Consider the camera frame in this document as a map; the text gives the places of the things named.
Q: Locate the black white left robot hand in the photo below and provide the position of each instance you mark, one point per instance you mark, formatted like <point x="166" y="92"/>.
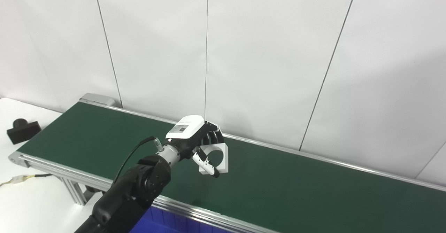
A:
<point x="186" y="130"/>

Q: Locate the white block part round hole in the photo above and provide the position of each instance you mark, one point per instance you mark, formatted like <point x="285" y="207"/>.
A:
<point x="223" y="156"/>

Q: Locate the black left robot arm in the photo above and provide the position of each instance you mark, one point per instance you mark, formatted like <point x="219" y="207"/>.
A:
<point x="139" y="187"/>

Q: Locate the grey conveyor end housing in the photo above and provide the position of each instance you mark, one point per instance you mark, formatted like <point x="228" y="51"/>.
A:
<point x="97" y="99"/>

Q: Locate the blue plastic bin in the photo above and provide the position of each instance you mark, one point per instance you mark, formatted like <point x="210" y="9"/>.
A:
<point x="156" y="222"/>

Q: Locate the black block part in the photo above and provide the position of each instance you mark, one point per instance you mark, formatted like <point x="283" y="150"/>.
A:
<point x="22" y="132"/>

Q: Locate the green conveyor belt aluminium frame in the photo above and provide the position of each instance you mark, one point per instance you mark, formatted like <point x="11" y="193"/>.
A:
<point x="296" y="191"/>

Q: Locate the aluminium conveyor leg frame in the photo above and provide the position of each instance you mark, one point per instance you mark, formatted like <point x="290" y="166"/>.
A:
<point x="75" y="191"/>

